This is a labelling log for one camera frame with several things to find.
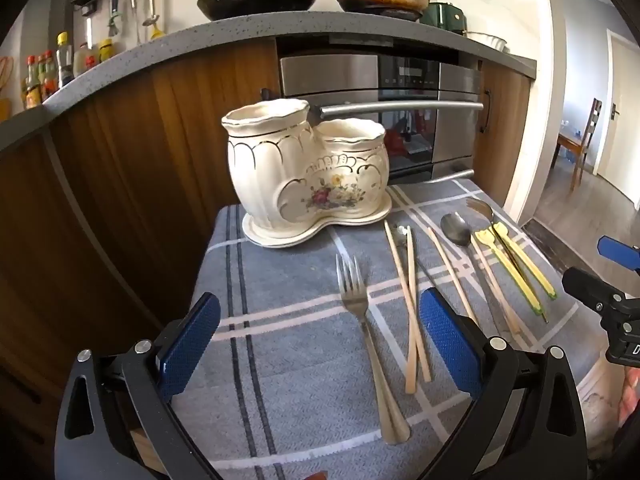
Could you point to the row of condiment bottles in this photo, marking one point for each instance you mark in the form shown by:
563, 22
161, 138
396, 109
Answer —
62, 67

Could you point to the cream floral ceramic utensil holder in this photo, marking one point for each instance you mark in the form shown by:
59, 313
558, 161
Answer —
305, 170

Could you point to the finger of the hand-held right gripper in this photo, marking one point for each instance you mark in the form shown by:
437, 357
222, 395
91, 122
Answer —
590, 290
617, 252

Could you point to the wooden chair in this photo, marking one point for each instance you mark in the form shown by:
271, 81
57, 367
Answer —
582, 145

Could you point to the gas stove grate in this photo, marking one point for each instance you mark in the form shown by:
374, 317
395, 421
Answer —
400, 14

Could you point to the hanging kitchen utensils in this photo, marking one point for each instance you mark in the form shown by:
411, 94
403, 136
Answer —
150, 15

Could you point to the grey plaid cloth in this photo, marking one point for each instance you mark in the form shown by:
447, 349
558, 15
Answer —
290, 310

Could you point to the white door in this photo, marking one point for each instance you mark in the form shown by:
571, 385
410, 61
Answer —
625, 125

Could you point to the yellow rice spoon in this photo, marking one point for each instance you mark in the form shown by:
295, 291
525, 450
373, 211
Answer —
157, 32

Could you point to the white fluted bowl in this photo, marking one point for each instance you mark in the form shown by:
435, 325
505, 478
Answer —
485, 40

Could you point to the wooden base cabinet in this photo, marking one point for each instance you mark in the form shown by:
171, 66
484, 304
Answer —
125, 160

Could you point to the green kitchen appliance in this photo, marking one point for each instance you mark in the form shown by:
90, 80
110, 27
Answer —
442, 17

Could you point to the cream ceramic drip tray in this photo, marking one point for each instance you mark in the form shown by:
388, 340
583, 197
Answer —
280, 237

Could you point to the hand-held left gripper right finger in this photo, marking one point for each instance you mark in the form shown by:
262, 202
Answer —
447, 345

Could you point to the stainless steel built-in oven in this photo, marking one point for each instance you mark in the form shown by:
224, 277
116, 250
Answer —
425, 85

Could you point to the grey speckled countertop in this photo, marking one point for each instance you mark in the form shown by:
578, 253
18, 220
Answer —
200, 37

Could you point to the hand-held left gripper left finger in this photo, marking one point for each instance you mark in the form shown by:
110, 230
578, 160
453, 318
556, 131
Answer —
189, 347

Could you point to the steel fork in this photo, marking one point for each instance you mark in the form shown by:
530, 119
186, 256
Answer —
367, 320

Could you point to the large steel spoon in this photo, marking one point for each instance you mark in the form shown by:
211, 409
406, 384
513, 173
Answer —
455, 229

